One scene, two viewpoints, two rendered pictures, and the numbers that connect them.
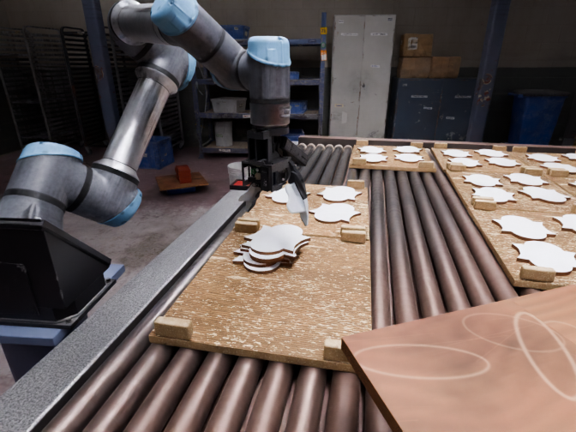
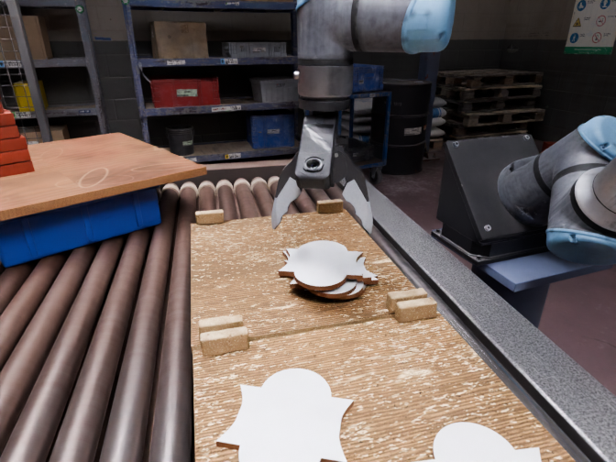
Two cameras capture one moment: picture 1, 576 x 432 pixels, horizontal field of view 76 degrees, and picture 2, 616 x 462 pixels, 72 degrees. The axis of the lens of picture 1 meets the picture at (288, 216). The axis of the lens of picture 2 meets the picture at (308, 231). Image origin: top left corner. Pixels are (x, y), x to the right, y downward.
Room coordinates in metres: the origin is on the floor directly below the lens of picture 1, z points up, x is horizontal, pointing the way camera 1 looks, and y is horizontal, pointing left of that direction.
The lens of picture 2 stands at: (1.27, -0.25, 1.30)
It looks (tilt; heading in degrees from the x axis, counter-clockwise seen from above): 25 degrees down; 155
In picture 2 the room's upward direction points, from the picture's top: straight up
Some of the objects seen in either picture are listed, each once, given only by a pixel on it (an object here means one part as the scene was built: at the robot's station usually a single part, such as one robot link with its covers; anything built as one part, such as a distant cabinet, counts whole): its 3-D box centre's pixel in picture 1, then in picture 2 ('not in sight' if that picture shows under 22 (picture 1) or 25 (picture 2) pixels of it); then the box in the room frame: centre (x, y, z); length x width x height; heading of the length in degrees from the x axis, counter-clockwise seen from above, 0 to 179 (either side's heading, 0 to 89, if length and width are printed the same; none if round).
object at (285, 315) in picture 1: (282, 281); (290, 261); (0.64, 0.01, 0.93); 0.41 x 0.35 x 0.02; 169
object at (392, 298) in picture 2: (246, 227); (406, 300); (0.85, 0.11, 0.95); 0.06 x 0.02 x 0.03; 79
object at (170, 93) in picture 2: not in sight; (184, 91); (-3.48, 0.57, 0.78); 0.66 x 0.45 x 0.28; 85
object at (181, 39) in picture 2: not in sight; (178, 40); (-3.52, 0.57, 1.26); 0.49 x 0.38 x 0.34; 92
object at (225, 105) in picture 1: (229, 105); not in sight; (5.67, 0.87, 0.74); 0.44 x 0.36 x 0.20; 71
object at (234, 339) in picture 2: (352, 231); (225, 341); (0.83, -0.16, 0.95); 0.06 x 0.02 x 0.03; 79
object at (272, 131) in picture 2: not in sight; (269, 128); (-3.43, 1.48, 0.32); 0.50 x 0.41 x 0.37; 82
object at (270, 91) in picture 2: not in sight; (275, 89); (-3.37, 1.54, 0.76); 0.50 x 0.36 x 0.24; 91
